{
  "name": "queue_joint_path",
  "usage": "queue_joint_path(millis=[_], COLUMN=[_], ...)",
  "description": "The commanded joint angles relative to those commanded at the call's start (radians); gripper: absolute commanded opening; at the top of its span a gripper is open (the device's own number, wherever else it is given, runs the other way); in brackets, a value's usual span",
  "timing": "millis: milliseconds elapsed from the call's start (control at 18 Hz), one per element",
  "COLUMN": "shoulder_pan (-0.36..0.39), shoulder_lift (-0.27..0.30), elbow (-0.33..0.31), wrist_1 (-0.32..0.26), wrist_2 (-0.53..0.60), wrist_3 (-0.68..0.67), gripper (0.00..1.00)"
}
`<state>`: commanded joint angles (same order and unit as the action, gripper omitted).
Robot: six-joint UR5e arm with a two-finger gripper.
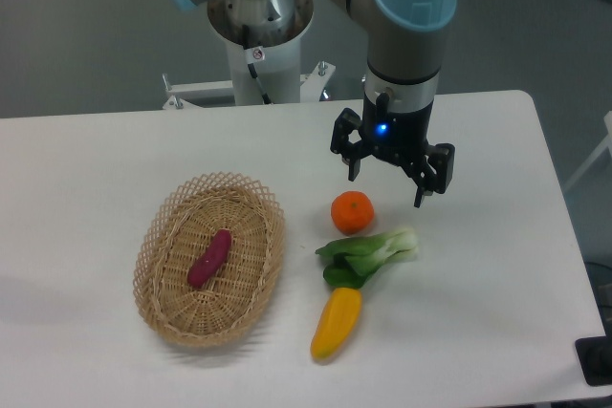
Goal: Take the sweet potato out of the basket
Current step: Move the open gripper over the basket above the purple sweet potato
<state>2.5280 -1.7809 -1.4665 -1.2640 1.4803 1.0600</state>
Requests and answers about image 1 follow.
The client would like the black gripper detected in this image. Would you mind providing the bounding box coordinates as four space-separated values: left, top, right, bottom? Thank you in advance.
330 96 455 208

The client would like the orange tangerine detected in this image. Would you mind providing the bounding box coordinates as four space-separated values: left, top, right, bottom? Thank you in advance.
330 190 375 235

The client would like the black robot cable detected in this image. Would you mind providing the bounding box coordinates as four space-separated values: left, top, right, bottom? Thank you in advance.
240 25 273 106

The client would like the black box at table edge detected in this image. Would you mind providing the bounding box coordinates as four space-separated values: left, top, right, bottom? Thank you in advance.
575 336 611 387

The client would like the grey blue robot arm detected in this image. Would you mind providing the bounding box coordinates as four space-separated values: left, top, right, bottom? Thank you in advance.
173 0 457 202

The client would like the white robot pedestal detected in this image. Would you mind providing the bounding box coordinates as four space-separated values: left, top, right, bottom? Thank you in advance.
207 0 314 80

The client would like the white metal base frame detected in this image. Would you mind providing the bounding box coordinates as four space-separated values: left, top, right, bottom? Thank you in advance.
161 60 336 110

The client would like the yellow pepper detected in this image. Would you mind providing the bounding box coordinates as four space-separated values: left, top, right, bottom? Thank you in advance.
310 288 362 362

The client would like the purple sweet potato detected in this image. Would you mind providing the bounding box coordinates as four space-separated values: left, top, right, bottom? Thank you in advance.
186 229 231 289

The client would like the oval wicker basket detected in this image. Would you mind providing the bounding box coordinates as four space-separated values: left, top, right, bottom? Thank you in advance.
133 172 285 348

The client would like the green bok choy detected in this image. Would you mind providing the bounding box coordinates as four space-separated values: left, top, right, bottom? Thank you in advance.
315 226 419 290

